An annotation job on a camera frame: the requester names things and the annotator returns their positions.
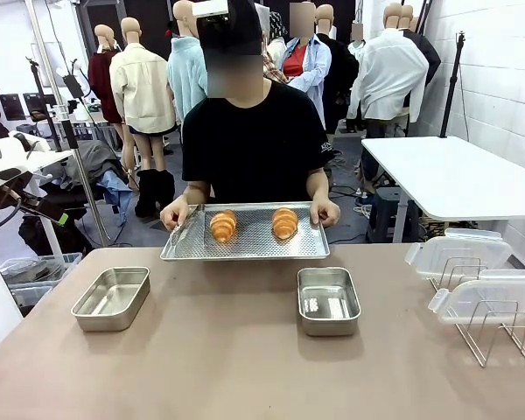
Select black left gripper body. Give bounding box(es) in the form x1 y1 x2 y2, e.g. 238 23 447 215
19 193 67 221

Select rectangular steel container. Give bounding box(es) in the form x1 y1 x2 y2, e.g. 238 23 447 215
70 265 151 333
297 266 362 337

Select golden croissant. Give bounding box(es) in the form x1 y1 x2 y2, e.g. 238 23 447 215
271 207 299 241
208 209 238 243

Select perforated steel baking tray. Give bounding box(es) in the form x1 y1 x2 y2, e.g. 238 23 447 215
159 200 332 263

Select clear plastic container lid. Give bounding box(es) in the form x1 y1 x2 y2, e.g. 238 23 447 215
427 269 525 326
404 227 515 281

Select person's right forearm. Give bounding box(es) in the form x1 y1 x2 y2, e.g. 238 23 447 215
183 178 214 207

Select person's left forearm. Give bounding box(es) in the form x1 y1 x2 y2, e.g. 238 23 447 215
305 168 333 203

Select person's right hand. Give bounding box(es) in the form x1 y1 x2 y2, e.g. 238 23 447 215
159 197 202 231

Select person's left hand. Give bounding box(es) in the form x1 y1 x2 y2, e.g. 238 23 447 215
310 197 342 228

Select black fabric bag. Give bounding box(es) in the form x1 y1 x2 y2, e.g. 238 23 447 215
19 192 93 257

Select white background desk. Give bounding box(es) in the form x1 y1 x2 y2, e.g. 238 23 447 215
0 135 74 176

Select slanted metal pole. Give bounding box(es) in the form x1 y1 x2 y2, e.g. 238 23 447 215
25 0 113 246

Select clear plastic storage bins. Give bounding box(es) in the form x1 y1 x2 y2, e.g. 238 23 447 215
0 252 83 316

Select pile of grey blue clothes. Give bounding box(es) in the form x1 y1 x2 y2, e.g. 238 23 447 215
65 139 132 220

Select black light stand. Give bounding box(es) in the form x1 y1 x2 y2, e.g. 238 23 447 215
25 56 65 152

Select small dark monitor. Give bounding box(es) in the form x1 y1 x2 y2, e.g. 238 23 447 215
23 91 53 123
0 92 27 122

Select black box on stand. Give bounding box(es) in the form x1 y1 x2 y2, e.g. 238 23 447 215
63 59 93 123

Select mannequin in dark red sweater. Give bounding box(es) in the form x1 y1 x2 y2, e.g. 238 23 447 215
87 24 126 167

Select mannequin in cream shirt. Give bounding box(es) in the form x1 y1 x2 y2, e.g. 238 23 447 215
108 17 179 219

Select mannequin in light blue jacket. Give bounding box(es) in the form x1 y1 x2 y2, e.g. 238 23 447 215
165 0 209 128

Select person in black T-shirt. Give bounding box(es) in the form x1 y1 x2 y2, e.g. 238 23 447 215
181 0 336 206

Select mannequin in plaid hoodie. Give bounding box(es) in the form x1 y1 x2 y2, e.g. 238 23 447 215
262 10 290 84

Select person in blue shirt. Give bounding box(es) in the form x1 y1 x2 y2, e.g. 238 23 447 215
282 2 333 128

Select mannequin in black clothes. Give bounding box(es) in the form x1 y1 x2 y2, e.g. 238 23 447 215
314 3 360 135

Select dark plastic stool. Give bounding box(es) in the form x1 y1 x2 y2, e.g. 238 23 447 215
367 185 421 244

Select mannequin in white shirt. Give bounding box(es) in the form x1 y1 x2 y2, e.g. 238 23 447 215
347 2 430 137

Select white rectangular table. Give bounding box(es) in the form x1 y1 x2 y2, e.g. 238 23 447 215
360 135 525 244

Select mannequin in black jacket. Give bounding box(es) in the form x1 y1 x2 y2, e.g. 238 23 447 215
402 3 442 110

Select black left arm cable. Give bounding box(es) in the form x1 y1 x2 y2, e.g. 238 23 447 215
0 192 24 238

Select black camera tripod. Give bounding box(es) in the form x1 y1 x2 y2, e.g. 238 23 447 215
439 30 467 139

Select steel wire lid rack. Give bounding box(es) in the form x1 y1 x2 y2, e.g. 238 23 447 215
428 256 525 368

